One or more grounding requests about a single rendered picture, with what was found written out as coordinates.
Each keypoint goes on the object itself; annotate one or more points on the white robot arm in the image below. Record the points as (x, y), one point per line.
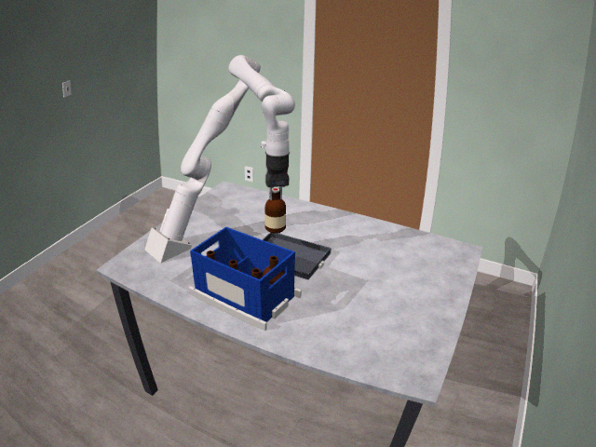
(197, 166)

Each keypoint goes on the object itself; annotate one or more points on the blue bottle crate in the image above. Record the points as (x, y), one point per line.
(241, 290)

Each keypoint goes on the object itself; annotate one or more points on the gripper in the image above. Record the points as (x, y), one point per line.
(277, 158)

